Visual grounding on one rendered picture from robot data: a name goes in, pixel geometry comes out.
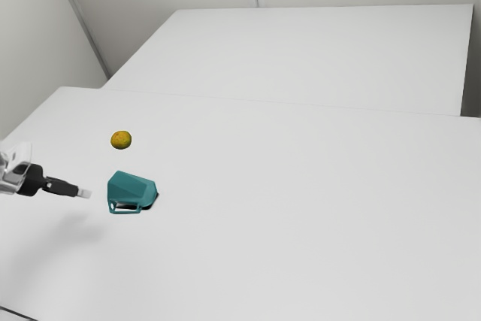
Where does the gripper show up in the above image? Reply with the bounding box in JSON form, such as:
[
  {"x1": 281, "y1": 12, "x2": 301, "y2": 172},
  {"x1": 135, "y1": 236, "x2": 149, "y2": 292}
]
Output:
[{"x1": 17, "y1": 163, "x2": 93, "y2": 199}]

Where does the teal faceted mug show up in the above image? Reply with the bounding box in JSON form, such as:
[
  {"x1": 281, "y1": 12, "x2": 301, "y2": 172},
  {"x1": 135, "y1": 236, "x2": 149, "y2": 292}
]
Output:
[{"x1": 107, "y1": 170, "x2": 159, "y2": 216}]

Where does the yellow-orange round fruit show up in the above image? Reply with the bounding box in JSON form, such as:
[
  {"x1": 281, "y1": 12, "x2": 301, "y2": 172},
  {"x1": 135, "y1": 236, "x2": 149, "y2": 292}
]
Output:
[{"x1": 110, "y1": 130, "x2": 133, "y2": 151}]

